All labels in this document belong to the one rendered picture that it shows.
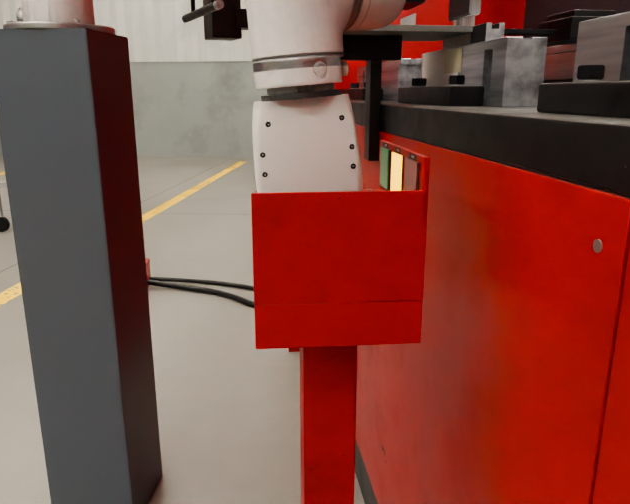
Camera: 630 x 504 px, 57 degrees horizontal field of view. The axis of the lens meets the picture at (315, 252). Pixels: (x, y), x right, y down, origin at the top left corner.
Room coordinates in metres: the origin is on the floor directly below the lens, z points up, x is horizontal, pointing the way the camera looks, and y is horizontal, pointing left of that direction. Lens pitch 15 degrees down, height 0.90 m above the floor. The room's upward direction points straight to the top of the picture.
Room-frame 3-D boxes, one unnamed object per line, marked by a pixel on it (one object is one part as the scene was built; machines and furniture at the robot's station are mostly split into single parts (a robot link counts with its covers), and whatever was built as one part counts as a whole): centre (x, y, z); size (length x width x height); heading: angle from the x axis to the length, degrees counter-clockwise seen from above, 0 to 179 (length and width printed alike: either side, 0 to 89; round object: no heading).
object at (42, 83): (1.14, 0.47, 0.50); 0.18 x 0.18 x 1.00; 85
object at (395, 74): (1.65, -0.19, 0.92); 0.50 x 0.06 x 0.10; 7
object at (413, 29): (1.09, -0.12, 1.00); 0.26 x 0.18 x 0.01; 97
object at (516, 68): (1.05, -0.27, 0.92); 0.39 x 0.06 x 0.10; 7
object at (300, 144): (0.56, 0.01, 0.85); 0.10 x 0.07 x 0.11; 95
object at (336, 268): (0.62, -0.01, 0.75); 0.20 x 0.16 x 0.18; 5
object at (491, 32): (1.07, -0.27, 0.98); 0.20 x 0.03 x 0.03; 7
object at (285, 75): (0.56, 0.01, 0.91); 0.09 x 0.08 x 0.03; 95
